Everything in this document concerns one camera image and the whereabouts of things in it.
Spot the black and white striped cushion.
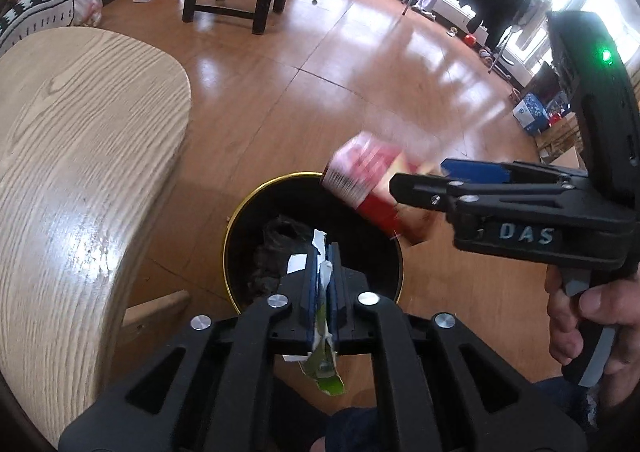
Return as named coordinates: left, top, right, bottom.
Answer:
left=0, top=0, right=78, bottom=55

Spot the white and green torn wrapper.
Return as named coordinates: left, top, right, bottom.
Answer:
left=282, top=229, right=347, bottom=396

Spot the red snack box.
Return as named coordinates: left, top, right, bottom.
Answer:
left=320, top=132, right=451, bottom=247

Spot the blue and white box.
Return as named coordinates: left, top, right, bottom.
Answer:
left=512, top=92, right=549, bottom=136

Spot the metal clothes rack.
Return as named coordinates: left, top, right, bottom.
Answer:
left=400, top=0, right=551, bottom=75

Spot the dark crumpled plastic bag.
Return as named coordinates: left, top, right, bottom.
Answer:
left=251, top=216, right=321, bottom=303

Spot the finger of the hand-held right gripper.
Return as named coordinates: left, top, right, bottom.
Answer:
left=440, top=158, right=517, bottom=183
left=389, top=172, right=457, bottom=219

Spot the black bin with gold rim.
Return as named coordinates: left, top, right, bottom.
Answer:
left=221, top=172, right=404, bottom=317

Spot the person's right hand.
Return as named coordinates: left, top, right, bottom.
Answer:
left=545, top=267, right=640, bottom=379

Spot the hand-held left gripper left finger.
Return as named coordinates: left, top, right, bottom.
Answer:
left=59, top=244, right=326, bottom=452

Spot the clear plastic bag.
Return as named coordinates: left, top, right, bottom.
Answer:
left=74, top=0, right=104, bottom=27

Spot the person's leg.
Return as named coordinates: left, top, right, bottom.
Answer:
left=272, top=374, right=383, bottom=452

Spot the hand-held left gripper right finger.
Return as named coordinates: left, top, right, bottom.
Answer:
left=327, top=242, right=589, bottom=452

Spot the light wooden table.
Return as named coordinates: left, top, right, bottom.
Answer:
left=0, top=26, right=193, bottom=448

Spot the cardboard box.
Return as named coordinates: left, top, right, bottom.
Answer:
left=535, top=112, right=585, bottom=169

